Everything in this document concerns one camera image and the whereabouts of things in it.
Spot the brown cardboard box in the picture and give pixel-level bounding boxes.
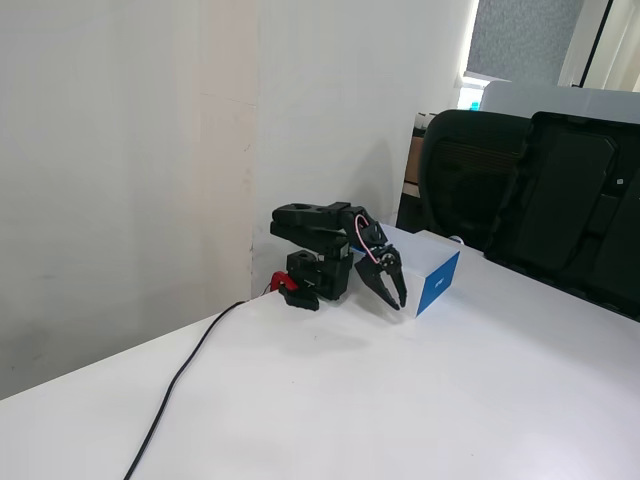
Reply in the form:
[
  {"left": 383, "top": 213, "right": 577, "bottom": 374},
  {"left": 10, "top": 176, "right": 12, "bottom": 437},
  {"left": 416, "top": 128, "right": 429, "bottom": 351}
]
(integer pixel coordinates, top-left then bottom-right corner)
[{"left": 402, "top": 112, "right": 429, "bottom": 186}]

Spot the gray window blind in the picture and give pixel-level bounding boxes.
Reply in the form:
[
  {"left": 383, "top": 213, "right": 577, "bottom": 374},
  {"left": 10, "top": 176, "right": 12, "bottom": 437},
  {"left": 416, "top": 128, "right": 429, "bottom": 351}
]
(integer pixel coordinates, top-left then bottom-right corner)
[{"left": 464, "top": 0, "right": 586, "bottom": 85}]

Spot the black power cable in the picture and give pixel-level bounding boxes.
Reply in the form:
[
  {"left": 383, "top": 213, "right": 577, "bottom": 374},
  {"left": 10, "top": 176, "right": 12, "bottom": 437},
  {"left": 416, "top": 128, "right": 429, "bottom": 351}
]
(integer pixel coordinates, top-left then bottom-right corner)
[{"left": 122, "top": 299, "right": 251, "bottom": 480}]

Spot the gripper servo cable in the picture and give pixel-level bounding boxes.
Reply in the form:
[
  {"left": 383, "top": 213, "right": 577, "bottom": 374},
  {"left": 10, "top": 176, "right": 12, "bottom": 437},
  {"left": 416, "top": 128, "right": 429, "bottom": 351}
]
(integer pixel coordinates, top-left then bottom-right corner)
[{"left": 352, "top": 213, "right": 382, "bottom": 265}]

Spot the blue white cardboard box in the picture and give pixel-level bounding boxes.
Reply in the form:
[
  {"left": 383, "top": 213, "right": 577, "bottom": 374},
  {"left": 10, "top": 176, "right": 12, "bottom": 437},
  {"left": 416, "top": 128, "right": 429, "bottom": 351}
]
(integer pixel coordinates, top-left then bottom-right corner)
[{"left": 349, "top": 222, "right": 462, "bottom": 319}]

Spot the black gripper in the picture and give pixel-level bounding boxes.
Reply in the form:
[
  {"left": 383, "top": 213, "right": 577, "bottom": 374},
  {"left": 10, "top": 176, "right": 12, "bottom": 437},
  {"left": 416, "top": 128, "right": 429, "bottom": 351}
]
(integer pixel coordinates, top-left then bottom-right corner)
[{"left": 346, "top": 208, "right": 408, "bottom": 311}]

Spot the black mesh office chair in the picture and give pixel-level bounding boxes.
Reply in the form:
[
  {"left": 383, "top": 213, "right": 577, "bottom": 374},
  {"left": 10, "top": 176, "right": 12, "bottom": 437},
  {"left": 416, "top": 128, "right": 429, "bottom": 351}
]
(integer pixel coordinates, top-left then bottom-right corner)
[{"left": 397, "top": 108, "right": 532, "bottom": 251}]

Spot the red black table clamp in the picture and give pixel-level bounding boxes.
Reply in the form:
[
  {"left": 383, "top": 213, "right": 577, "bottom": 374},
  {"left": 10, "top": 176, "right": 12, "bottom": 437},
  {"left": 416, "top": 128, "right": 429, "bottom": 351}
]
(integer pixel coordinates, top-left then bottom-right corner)
[{"left": 268, "top": 270, "right": 321, "bottom": 313}]

